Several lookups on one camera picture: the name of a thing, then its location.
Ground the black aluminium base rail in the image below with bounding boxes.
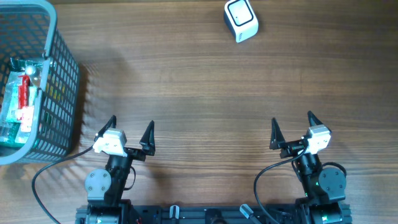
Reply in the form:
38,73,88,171
75,203,353,224

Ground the black right camera cable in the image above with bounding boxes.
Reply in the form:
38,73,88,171
253,148,307,224

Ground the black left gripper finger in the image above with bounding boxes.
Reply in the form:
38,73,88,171
95,115,117,138
139,120,155,150

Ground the grey plastic mesh basket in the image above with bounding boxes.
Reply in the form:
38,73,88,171
1,1,80,165

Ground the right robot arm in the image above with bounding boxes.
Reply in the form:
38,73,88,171
267,111,353,224

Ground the black camera cable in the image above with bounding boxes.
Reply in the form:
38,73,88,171
253,148,307,224
31,145,94,224

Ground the red sachet stick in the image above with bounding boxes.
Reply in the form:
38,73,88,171
18,75,30,110

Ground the black left camera cable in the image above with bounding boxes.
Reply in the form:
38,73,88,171
31,145,94,224

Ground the white barcode scanner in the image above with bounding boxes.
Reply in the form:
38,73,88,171
223,0,259,43

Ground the green white gloves packet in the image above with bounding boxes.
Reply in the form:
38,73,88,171
1,58,44,147

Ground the yellow oil bottle silver cap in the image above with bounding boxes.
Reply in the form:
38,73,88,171
24,65,41,88

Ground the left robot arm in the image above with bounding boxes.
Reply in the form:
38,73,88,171
75,115,155,224

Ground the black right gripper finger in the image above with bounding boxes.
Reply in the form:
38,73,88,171
307,111,323,127
269,118,285,149

